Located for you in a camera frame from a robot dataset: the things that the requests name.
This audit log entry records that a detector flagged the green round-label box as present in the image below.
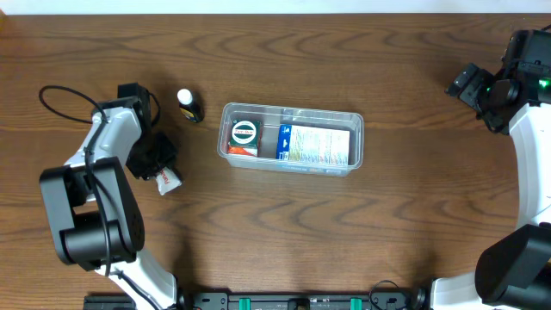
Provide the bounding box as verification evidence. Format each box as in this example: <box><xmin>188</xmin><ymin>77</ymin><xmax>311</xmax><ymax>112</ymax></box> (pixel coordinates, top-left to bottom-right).
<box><xmin>229</xmin><ymin>120</ymin><xmax>263</xmax><ymax>148</ymax></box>

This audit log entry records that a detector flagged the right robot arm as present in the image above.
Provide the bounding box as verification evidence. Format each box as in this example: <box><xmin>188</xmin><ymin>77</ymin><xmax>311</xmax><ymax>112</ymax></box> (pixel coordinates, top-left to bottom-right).
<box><xmin>417</xmin><ymin>28</ymin><xmax>550</xmax><ymax>310</ymax></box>

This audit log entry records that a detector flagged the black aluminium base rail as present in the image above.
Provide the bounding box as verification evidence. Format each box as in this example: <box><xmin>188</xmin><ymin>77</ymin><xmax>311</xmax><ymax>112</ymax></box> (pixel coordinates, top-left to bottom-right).
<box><xmin>84</xmin><ymin>290</ymin><xmax>431</xmax><ymax>310</ymax></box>

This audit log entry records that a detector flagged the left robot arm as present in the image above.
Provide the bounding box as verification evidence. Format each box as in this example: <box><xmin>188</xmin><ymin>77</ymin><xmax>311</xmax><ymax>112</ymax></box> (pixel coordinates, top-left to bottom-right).
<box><xmin>40</xmin><ymin>94</ymin><xmax>185</xmax><ymax>309</ymax></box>

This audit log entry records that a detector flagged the clear plastic container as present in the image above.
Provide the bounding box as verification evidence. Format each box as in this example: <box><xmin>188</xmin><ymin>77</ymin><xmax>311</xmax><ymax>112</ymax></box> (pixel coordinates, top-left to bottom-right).
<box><xmin>217</xmin><ymin>102</ymin><xmax>364</xmax><ymax>177</ymax></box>

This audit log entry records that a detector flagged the red Panadol box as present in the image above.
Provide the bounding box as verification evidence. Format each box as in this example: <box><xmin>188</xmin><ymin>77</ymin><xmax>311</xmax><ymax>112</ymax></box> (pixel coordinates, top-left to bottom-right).
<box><xmin>227</xmin><ymin>145</ymin><xmax>258</xmax><ymax>157</ymax></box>

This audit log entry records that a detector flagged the white blue Panadol box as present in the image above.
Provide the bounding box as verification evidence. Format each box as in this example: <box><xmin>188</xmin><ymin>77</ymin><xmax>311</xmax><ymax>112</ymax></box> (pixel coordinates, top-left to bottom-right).
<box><xmin>155</xmin><ymin>167</ymin><xmax>183</xmax><ymax>195</ymax></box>

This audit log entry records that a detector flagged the small dark dropper bottle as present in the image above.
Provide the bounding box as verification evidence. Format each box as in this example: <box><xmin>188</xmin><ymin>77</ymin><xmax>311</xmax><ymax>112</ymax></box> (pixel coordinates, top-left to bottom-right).
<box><xmin>176</xmin><ymin>89</ymin><xmax>204</xmax><ymax>123</ymax></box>

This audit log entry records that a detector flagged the blue children patches box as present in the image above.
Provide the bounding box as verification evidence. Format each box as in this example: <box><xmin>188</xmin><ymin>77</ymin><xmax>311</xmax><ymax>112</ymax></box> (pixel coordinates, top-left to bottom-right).
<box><xmin>276</xmin><ymin>124</ymin><xmax>350</xmax><ymax>166</ymax></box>

